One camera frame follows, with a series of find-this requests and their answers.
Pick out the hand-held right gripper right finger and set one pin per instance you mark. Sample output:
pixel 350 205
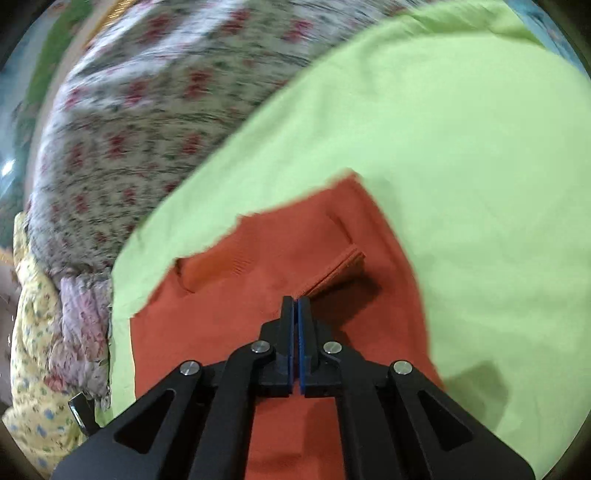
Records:
pixel 303 325

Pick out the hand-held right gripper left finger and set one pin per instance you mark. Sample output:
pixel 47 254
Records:
pixel 288 325

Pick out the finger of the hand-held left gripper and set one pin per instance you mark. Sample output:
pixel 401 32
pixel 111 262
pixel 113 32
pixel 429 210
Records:
pixel 83 415

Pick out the orange knit sweater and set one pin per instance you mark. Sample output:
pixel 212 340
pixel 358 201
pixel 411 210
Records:
pixel 258 286

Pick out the yellow animal print quilt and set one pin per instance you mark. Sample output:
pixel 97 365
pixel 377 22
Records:
pixel 37 369

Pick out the purple floral ruffled cloth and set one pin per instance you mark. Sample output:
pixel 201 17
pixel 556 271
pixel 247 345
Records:
pixel 83 323

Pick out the light green bed sheet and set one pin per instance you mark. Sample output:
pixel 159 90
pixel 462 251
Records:
pixel 438 161

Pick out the white red-flowered blanket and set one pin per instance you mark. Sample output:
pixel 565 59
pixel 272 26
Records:
pixel 161 115

